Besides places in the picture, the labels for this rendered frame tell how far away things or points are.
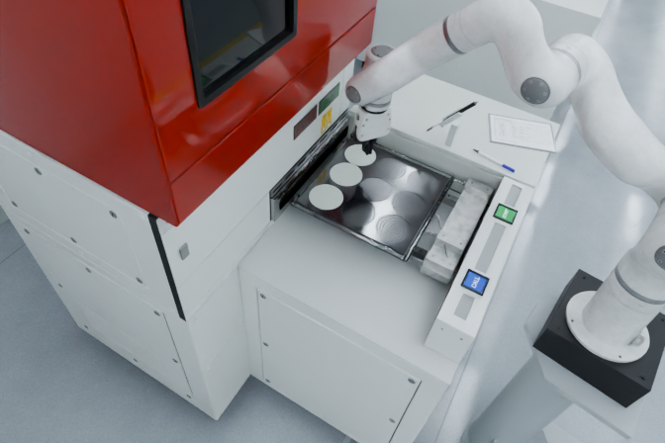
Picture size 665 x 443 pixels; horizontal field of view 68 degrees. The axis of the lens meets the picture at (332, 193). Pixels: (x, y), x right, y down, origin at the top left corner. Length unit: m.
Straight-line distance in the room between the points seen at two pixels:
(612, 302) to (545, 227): 1.62
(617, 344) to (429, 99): 0.93
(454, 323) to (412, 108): 0.79
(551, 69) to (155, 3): 0.66
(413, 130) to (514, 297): 1.17
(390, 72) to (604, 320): 0.75
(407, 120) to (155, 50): 1.05
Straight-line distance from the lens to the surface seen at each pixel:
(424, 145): 1.59
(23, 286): 2.59
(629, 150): 1.06
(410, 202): 1.47
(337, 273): 1.37
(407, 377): 1.35
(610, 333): 1.33
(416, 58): 1.17
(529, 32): 1.02
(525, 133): 1.72
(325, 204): 1.42
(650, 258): 1.09
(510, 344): 2.37
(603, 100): 1.08
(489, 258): 1.33
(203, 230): 1.15
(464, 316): 1.21
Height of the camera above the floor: 1.96
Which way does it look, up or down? 47 degrees down
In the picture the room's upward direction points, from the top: 6 degrees clockwise
